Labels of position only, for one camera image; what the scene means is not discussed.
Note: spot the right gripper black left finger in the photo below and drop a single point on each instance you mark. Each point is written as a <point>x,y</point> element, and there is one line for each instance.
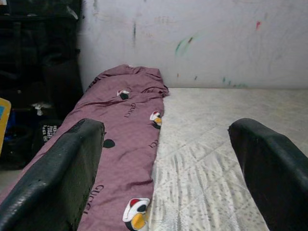
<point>55,183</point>

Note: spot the colourful yellow-edged children's book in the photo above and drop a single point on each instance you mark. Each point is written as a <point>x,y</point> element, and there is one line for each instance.
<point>4,120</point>

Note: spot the black bag white print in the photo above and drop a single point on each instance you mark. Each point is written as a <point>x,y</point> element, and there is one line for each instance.
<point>48,131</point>

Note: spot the white quilted mattress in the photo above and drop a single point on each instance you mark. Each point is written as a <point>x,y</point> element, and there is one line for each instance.
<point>216,144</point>

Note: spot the purple cartoon print blanket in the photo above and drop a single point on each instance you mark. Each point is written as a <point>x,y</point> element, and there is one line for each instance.
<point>130,149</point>

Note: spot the black storage shelf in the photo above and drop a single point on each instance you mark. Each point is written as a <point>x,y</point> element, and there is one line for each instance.
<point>36,48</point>

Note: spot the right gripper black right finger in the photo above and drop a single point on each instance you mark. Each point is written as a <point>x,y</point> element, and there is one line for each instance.
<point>276,180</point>

